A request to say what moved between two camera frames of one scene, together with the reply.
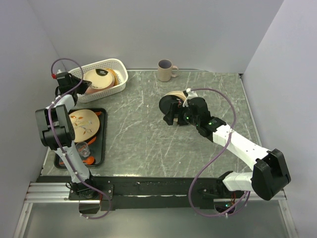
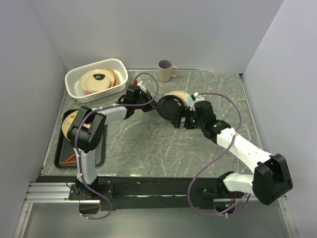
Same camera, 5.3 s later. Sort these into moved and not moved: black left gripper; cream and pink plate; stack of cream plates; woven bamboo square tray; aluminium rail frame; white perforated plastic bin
Moved: black left gripper; cream and pink plate
Not moved: stack of cream plates; aluminium rail frame; white perforated plastic bin; woven bamboo square tray
